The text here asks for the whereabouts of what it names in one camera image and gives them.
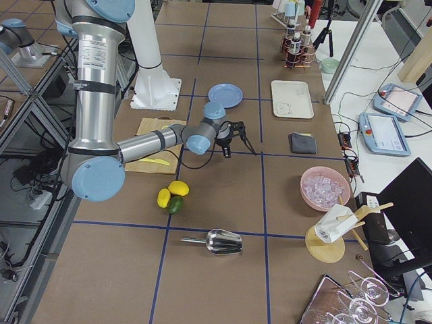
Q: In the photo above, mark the pink bowl of ice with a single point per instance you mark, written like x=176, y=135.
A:
x=323, y=187

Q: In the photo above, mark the aluminium frame post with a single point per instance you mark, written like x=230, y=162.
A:
x=353, y=44

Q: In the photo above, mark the yellow lemon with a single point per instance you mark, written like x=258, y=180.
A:
x=163, y=198
x=179, y=188

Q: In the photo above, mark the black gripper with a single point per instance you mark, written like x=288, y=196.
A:
x=230, y=130

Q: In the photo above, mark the tea bottle white cap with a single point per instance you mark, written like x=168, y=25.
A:
x=290, y=31

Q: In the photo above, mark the cream bear tray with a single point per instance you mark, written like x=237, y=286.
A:
x=291, y=99

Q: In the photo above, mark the green bowl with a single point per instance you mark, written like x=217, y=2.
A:
x=329, y=65

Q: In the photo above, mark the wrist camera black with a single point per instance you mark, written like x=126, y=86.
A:
x=237, y=128

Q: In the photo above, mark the copper wire bottle rack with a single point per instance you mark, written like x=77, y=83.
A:
x=306, y=54

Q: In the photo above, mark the white wire cup rack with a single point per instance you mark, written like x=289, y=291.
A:
x=279, y=17

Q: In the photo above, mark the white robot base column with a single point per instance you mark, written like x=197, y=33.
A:
x=154, y=88

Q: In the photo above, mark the far teach pendant tablet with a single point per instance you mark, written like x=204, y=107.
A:
x=397, y=101

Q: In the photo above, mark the black camera tripod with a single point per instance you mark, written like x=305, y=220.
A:
x=326, y=32

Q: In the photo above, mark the pink cup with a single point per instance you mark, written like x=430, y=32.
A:
x=276, y=4

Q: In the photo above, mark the teach pendant tablet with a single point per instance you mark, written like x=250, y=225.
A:
x=397, y=101
x=383, y=135

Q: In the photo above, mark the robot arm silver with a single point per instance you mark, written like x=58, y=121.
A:
x=94, y=164
x=16, y=37

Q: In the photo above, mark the yellow lemon front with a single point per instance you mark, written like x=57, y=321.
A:
x=179, y=188

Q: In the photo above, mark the wooden cutting board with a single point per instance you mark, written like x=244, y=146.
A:
x=147, y=125

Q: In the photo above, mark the yellow lemon back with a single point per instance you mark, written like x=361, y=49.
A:
x=163, y=198

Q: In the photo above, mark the black tray with glasses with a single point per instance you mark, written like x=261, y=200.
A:
x=324, y=306

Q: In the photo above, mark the near teach pendant tablet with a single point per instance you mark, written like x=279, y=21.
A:
x=383, y=135

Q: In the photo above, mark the wooden cup tree stand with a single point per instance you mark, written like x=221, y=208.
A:
x=333, y=252

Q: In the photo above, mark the black monitor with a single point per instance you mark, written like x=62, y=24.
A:
x=410, y=192

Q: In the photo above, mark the blue cup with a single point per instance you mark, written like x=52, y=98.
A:
x=289, y=8

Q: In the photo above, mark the yellow plastic knife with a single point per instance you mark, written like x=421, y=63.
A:
x=157, y=161

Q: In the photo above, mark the wine glass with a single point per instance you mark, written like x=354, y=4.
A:
x=360, y=310
x=372, y=289

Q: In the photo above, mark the white carton box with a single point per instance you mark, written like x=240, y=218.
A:
x=335, y=223

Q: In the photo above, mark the blue plate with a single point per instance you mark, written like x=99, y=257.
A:
x=229, y=95

